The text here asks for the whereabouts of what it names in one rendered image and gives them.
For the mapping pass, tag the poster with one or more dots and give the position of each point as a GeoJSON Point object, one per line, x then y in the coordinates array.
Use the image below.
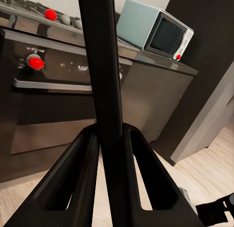
{"type": "Point", "coordinates": [100, 36]}

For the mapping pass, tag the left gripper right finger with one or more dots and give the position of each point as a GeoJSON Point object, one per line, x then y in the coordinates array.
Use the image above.
{"type": "Point", "coordinates": [169, 206]}

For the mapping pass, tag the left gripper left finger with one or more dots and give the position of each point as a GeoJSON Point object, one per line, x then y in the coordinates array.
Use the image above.
{"type": "Point", "coordinates": [65, 195]}

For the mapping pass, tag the fridge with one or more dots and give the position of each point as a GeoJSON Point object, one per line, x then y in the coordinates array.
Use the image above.
{"type": "Point", "coordinates": [208, 102]}

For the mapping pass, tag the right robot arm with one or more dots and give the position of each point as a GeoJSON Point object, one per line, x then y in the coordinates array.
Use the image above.
{"type": "Point", "coordinates": [214, 212]}

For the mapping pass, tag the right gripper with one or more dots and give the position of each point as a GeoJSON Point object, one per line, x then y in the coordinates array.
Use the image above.
{"type": "Point", "coordinates": [204, 215]}

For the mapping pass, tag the microwave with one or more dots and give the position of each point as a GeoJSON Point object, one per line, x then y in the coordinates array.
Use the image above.
{"type": "Point", "coordinates": [152, 29]}

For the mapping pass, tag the oven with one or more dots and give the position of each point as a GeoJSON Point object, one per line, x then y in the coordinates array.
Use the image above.
{"type": "Point", "coordinates": [45, 96]}

